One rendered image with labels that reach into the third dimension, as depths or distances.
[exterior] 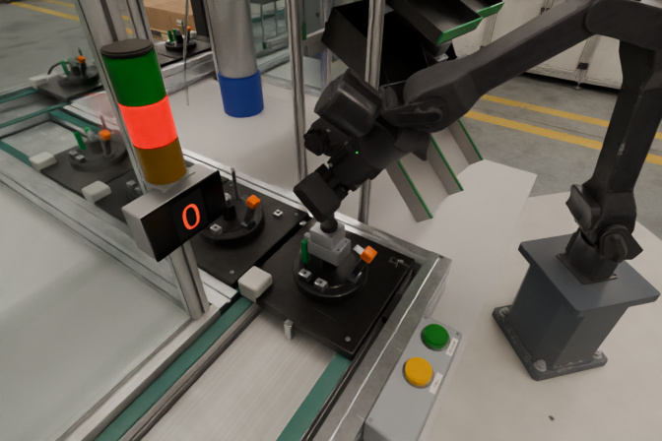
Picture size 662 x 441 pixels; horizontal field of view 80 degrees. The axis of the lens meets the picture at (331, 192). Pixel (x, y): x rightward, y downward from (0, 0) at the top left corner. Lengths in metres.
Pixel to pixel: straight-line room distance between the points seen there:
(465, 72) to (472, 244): 0.61
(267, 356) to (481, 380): 0.37
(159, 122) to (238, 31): 1.01
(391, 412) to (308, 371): 0.15
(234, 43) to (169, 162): 1.01
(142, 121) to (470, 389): 0.66
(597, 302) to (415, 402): 0.30
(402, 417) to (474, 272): 0.43
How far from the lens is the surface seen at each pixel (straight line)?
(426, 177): 0.90
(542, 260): 0.74
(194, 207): 0.54
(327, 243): 0.66
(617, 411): 0.88
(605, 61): 4.64
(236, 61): 1.48
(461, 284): 0.92
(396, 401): 0.64
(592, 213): 0.63
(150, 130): 0.47
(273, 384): 0.70
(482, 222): 1.09
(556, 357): 0.82
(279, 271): 0.76
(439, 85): 0.46
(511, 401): 0.81
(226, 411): 0.69
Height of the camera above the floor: 1.54
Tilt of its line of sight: 37 degrees down
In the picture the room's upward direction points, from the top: straight up
